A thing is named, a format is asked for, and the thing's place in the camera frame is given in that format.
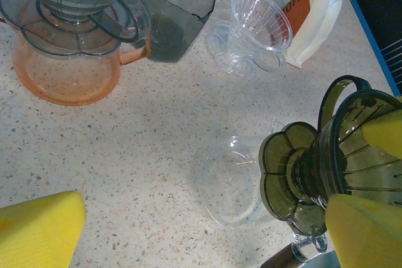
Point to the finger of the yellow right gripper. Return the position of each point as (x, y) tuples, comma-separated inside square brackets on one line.
[(384, 136)]

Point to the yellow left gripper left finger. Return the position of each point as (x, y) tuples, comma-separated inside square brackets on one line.
[(37, 233)]

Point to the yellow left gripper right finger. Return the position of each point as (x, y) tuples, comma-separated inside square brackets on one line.
[(367, 236)]

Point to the smoky grey plastic dripper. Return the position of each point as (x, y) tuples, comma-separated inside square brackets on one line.
[(292, 167), (72, 4)]

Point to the orange glass server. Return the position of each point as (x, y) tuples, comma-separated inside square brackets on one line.
[(69, 83)]

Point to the grey octagonal glass server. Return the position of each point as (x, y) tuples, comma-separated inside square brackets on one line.
[(179, 7)]

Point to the coffee filter paper pack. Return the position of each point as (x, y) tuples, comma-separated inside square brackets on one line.
[(317, 29)]

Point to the clear plastic dripper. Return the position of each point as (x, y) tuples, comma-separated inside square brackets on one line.
[(251, 23)]

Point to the blue aluminium table side rail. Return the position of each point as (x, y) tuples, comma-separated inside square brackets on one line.
[(373, 42)]

